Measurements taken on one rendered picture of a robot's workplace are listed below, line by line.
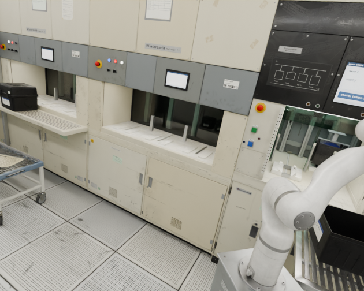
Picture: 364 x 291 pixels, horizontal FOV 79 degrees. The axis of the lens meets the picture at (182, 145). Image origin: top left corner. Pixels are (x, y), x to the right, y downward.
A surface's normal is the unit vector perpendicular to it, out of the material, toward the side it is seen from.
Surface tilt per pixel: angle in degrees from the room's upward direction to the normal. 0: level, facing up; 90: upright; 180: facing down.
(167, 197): 90
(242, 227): 90
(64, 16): 90
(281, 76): 90
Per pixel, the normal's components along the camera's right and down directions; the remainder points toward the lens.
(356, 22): -0.46, 0.23
